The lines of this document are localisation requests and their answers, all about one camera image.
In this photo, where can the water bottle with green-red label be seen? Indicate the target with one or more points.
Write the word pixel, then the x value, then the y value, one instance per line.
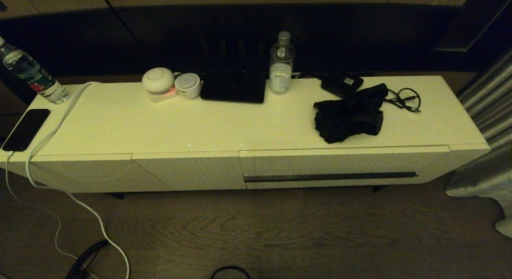
pixel 28 71

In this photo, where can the white ribbed drawer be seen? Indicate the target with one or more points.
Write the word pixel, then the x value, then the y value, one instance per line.
pixel 320 163

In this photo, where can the white ribbed cabinet door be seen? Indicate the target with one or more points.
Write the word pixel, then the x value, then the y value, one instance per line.
pixel 192 171

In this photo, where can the white base with pink light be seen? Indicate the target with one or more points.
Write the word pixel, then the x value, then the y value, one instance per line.
pixel 162 97

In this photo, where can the small black box with label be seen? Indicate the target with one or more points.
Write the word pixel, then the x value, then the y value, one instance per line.
pixel 340 85

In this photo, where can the clear water bottle grey cap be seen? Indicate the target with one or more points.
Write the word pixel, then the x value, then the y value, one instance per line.
pixel 281 71

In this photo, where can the black smartphone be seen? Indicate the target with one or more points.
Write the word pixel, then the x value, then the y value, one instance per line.
pixel 26 129

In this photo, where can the black cloth garment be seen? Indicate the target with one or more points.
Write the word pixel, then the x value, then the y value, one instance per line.
pixel 348 115

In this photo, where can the large white dome device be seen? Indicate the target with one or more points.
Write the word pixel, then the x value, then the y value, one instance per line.
pixel 158 79

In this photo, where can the white low cabinet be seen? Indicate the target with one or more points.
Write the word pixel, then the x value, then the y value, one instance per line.
pixel 200 123

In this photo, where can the black flat rectangular device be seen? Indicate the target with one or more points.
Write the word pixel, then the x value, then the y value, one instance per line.
pixel 234 89

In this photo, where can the small white round speaker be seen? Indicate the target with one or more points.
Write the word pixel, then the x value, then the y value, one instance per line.
pixel 188 87

